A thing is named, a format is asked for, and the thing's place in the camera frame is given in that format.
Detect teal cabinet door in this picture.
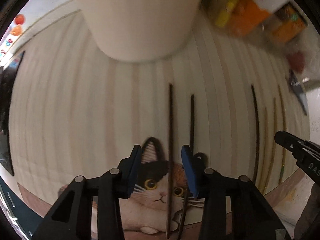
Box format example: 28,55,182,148
1,178,42,239

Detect dark blue smartphone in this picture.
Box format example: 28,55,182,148
289,70,309,115

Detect black chopstick curved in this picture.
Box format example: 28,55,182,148
251,84,260,183

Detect red object in bag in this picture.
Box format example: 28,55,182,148
286,51,305,74

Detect striped cat table mat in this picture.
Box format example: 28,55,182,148
9,11,310,239

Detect clear condiment tray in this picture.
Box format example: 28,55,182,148
202,0,309,54

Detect orange seasoning box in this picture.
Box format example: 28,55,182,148
227,0,271,37

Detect black gas stove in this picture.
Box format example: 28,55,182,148
1,50,25,176

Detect yellow seasoning packet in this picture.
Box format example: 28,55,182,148
214,0,239,28

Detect beige cylindrical utensil holder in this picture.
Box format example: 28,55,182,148
76,0,201,62

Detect colourful wall stickers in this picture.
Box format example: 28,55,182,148
0,14,26,66

